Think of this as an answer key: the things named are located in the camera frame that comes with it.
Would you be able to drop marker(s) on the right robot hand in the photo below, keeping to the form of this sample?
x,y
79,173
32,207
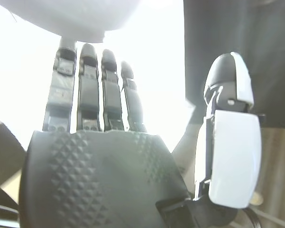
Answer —
x,y
97,180

